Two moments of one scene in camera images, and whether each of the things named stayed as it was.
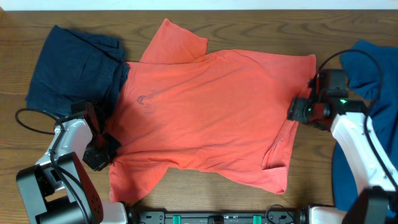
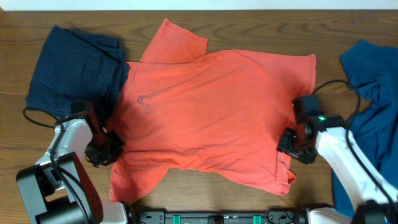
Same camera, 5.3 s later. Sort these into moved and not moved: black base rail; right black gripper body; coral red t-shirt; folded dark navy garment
Moved: right black gripper body
Not moved: folded dark navy garment; black base rail; coral red t-shirt
